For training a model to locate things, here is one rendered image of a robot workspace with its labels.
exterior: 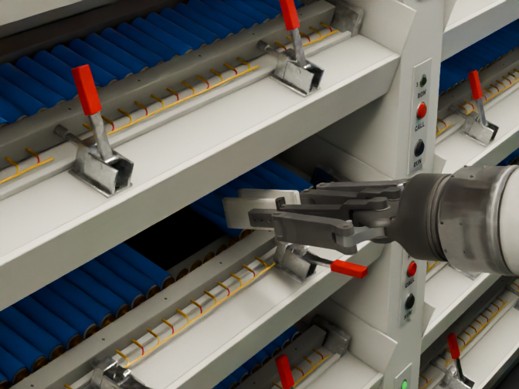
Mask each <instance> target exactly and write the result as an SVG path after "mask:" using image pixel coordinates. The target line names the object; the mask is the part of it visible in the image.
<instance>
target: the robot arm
mask: <svg viewBox="0 0 519 389"><path fill-rule="evenodd" d="M237 193H238V198H229V197H225V198H223V199H222V204H223V208H224V212H225V217H226V224H227V227H228V228H241V229H258V230H274V231H275V236H276V240H277V241H279V242H289V243H293V244H299V245H308V246H313V247H318V248H323V249H333V250H336V251H338V252H340V253H342V254H344V255H354V254H356V253H357V252H358V249H357V244H358V243H360V242H364V241H372V242H374V243H378V244H387V243H390V242H394V241H396V242H398V243H399V244H400V245H401V246H402V247H403V248H404V250H405V251H406V252H407V253H408V254H409V255H410V256H411V257H413V258H414V259H418V260H428V261H440V262H449V263H450V264H451V265H452V267H453V268H455V269H458V270H459V271H463V272H482V273H493V274H501V275H503V276H519V165H507V166H486V165H483V166H467V165H464V166H463V167H462V168H460V169H459V170H457V171H455V172H454V173H453V174H437V173H421V174H417V175H415V176H413V177H412V178H404V179H398V180H393V181H354V182H332V183H320V184H318V185H317V190H316V189H304V190H303V191H301V192H300V194H299V191H291V190H272V189H252V188H240V189H239V190H238V191H237Z"/></svg>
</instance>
